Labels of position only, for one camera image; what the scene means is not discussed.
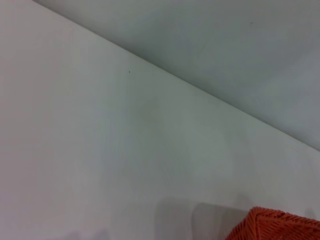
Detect orange woven plastic basket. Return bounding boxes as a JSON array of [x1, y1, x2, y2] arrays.
[[224, 206, 320, 240]]

